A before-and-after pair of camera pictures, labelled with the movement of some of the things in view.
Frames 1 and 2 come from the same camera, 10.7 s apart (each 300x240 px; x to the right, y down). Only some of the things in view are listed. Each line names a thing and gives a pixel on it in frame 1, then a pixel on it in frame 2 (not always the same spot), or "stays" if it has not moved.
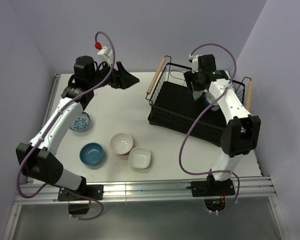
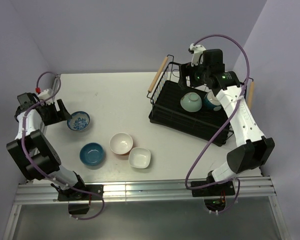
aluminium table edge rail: [248, 186] stays
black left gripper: [121, 79] to [62, 115]
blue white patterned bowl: [81, 122] stays
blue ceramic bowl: [91, 153] stays
